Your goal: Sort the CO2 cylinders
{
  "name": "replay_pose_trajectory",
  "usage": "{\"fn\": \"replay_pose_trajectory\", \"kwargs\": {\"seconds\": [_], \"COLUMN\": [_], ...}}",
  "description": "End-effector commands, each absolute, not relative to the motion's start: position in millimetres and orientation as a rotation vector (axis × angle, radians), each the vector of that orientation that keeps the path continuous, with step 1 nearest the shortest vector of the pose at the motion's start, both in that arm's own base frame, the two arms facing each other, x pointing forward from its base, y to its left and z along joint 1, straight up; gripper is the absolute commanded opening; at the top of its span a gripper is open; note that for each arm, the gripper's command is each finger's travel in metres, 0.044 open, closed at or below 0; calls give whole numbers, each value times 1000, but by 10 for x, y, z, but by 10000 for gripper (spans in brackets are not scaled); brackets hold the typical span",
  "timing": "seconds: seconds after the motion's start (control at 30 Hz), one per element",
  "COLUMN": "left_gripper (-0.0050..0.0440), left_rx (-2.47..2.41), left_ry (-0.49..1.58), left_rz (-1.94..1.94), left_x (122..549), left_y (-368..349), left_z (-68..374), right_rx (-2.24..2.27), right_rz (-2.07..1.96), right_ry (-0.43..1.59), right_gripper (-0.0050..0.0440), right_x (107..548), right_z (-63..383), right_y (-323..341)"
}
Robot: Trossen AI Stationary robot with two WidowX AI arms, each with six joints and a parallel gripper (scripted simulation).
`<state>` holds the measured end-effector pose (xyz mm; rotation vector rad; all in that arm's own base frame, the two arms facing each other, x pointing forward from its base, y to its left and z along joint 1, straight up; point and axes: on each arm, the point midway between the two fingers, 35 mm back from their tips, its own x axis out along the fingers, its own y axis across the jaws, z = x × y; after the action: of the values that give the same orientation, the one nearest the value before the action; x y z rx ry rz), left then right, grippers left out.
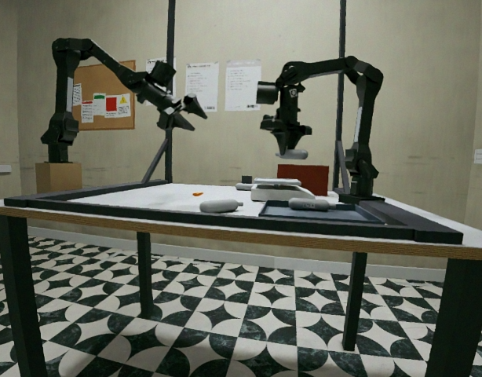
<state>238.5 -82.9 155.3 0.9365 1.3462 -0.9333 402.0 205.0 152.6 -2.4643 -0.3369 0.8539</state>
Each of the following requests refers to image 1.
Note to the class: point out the white cylinder with narrow neck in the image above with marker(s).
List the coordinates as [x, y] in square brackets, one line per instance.
[294, 154]
[310, 204]

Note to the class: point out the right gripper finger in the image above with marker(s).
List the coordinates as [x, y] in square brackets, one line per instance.
[177, 120]
[196, 109]

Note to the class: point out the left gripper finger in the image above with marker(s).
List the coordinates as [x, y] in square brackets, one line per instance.
[293, 140]
[282, 140]

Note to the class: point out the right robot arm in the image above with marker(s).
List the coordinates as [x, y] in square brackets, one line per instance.
[67, 53]

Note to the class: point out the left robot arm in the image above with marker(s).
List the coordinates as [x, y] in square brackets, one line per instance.
[367, 85]

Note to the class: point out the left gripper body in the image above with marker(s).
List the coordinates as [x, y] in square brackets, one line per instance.
[288, 113]

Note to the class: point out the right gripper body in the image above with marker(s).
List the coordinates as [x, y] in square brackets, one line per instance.
[165, 100]

